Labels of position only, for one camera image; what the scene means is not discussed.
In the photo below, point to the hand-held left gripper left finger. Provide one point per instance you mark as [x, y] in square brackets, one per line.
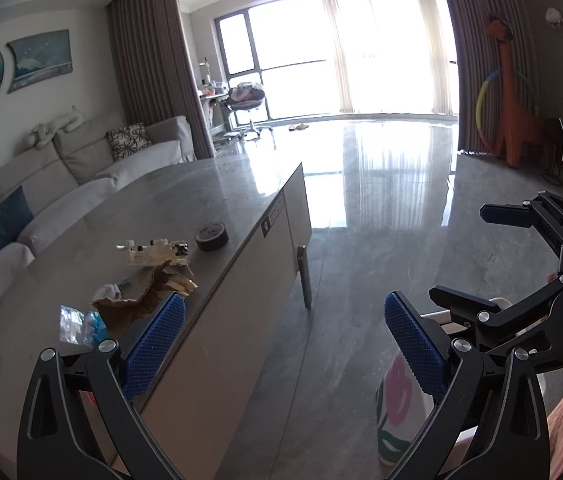
[156, 345]

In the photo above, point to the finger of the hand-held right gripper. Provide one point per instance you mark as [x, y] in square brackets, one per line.
[511, 317]
[506, 214]

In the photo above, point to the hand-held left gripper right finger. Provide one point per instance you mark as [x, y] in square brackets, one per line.
[416, 342]

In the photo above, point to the brown paper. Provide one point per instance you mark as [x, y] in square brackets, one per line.
[146, 295]

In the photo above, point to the pink floral bag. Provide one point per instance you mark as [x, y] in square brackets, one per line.
[396, 405]

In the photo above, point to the black tape roll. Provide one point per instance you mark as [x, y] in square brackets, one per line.
[211, 245]

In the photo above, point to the light blue plastic wrapper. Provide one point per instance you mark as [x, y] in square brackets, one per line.
[94, 327]

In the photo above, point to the crumpled white tissue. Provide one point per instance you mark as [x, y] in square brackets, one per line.
[107, 292]

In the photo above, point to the orange dinosaur plush toy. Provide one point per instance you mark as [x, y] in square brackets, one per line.
[516, 120]

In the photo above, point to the clear plastic wrapper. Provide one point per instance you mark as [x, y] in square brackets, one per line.
[71, 322]

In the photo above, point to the white table cabinet base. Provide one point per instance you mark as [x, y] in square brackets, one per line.
[241, 310]

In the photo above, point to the multicoloured hula hoop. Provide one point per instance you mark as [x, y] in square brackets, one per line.
[480, 97]

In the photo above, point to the brown pleated curtain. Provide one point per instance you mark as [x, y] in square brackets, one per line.
[151, 60]
[466, 50]

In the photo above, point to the light grey sofa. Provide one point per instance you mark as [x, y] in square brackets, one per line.
[76, 160]

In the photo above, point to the white sheer curtain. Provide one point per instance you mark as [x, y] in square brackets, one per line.
[386, 50]

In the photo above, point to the black white floral cushion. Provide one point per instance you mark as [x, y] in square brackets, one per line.
[129, 141]

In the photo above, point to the pair of yellow slippers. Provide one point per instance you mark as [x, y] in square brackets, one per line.
[299, 127]

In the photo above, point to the white plush toy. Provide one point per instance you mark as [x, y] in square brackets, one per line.
[44, 132]

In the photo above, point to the cluttered white desk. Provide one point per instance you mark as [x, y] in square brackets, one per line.
[211, 110]

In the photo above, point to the grey office chair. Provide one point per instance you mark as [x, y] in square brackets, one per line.
[244, 102]

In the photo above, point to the large black-framed window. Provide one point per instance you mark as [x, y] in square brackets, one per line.
[241, 40]

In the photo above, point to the white wall ornament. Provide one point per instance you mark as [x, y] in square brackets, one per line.
[555, 16]

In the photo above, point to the rectangular blue wall picture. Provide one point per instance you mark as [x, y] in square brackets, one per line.
[39, 60]

